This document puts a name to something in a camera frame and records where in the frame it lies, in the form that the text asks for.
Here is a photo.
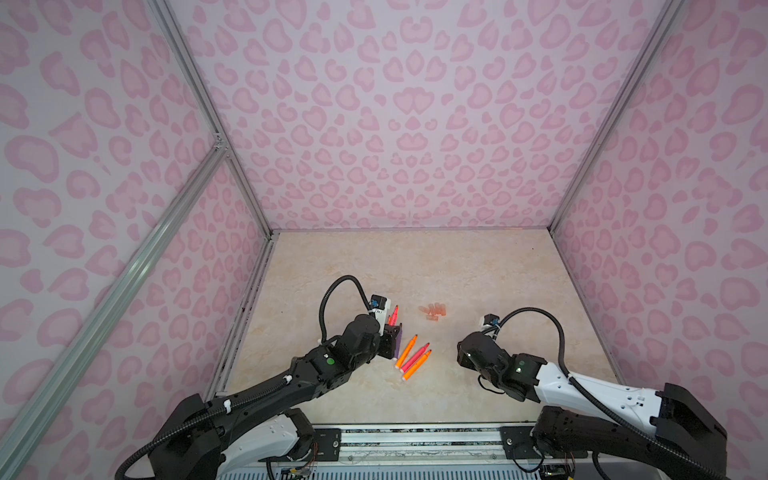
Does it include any pink pen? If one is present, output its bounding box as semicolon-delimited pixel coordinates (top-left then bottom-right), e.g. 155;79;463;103
388;305;399;326
401;343;430;373

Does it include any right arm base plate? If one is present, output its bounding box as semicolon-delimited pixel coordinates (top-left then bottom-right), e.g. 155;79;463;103
499;424;541;462

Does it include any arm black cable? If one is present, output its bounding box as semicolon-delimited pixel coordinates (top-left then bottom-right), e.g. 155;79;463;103
495;306;730;480
317;274;374;344

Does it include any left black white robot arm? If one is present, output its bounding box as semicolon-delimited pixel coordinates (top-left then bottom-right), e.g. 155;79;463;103
114;314;401;479

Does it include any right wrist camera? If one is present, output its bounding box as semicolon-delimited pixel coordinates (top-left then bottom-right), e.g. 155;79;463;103
480;314;501;338

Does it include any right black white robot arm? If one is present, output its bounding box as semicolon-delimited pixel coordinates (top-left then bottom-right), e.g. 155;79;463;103
457;331;727;479

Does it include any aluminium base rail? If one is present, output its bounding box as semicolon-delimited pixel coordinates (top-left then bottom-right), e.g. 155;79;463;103
215;422;601;480

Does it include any diagonal aluminium wall profile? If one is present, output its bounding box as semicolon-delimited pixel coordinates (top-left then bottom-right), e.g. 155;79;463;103
1;145;228;479

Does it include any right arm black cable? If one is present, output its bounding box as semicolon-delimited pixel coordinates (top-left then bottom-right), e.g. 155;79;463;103
495;306;730;480

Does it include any corner aluminium profile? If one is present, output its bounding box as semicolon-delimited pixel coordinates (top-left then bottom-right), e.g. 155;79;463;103
548;0;687;237
147;0;273;239

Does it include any orange pen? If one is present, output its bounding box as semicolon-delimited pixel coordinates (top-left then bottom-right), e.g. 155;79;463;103
395;335;418;369
402;350;432;381

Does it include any right corner aluminium profile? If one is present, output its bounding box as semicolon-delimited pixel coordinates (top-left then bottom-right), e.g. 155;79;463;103
548;0;687;237

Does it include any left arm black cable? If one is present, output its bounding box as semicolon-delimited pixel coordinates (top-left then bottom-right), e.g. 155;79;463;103
317;274;374;344

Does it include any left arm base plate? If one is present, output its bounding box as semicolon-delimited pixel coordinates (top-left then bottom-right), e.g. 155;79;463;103
314;428;342;462

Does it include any left corner aluminium profile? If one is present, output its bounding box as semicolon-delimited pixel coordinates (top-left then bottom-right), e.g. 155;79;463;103
147;0;273;239

